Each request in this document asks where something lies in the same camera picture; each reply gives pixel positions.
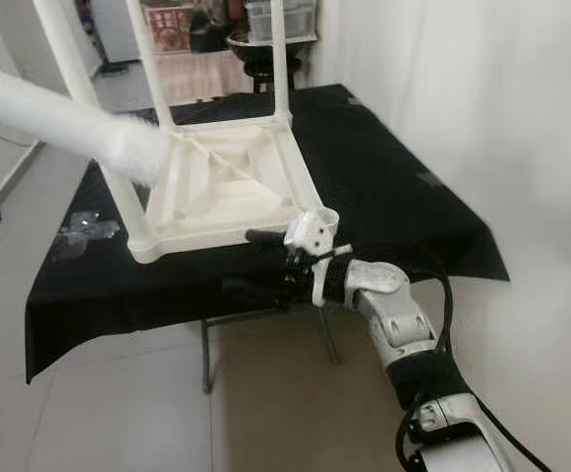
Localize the white plastic table leg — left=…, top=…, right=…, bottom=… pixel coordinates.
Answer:
left=34, top=0, right=158, bottom=259
left=270, top=0, right=291, bottom=124
left=0, top=61, right=170, bottom=188
left=126, top=0, right=178, bottom=129

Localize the beige cloth covered stand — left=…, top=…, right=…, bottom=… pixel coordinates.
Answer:
left=152, top=49, right=255, bottom=104

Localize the long black wall cable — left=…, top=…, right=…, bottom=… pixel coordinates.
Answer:
left=0, top=118, right=42, bottom=148

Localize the black plastic bag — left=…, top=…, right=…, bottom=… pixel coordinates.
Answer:
left=189, top=0, right=232, bottom=52

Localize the clear storage box green lid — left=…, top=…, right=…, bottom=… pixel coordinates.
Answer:
left=246, top=0, right=317, bottom=42

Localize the black tablecloth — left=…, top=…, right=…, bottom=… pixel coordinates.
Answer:
left=25, top=84, right=510, bottom=384

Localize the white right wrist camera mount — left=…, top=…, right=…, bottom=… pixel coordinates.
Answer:
left=283, top=208, right=355, bottom=308

